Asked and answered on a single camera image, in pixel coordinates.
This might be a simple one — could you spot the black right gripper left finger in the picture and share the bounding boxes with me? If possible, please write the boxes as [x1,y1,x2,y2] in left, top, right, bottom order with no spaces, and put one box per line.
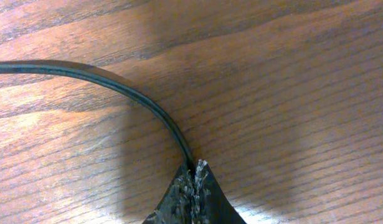
[143,164,194,224]

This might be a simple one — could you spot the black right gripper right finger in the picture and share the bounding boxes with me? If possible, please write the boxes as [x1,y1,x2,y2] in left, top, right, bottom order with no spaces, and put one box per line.
[191,159,246,224]

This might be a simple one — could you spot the black cable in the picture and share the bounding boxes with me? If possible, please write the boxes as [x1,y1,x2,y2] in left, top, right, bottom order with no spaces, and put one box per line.
[0,60,197,172]

